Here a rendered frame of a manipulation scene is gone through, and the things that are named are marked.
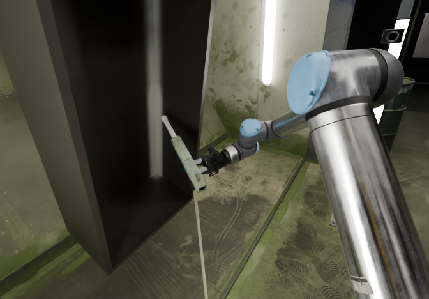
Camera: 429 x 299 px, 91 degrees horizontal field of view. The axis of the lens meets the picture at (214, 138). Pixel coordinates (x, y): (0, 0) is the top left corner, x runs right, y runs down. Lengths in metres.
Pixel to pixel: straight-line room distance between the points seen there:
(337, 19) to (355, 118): 2.03
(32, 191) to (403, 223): 1.94
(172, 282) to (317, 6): 2.49
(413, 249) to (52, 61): 0.74
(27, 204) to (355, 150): 1.89
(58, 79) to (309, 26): 2.20
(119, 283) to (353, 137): 1.56
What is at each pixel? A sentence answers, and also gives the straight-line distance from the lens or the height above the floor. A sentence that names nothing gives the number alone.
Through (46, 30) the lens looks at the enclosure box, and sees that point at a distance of 0.60.
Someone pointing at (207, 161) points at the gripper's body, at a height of 0.87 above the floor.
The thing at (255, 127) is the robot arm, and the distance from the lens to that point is 0.95.
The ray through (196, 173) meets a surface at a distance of 0.89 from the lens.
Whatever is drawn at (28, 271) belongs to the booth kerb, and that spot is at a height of 0.11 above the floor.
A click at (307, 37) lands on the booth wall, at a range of 2.46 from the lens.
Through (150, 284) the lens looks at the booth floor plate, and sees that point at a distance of 1.62.
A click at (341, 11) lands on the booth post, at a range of 2.42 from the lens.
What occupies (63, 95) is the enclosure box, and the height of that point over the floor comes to 1.28.
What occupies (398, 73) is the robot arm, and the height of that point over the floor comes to 1.31.
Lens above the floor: 1.38
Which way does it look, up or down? 25 degrees down
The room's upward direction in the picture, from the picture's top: 3 degrees counter-clockwise
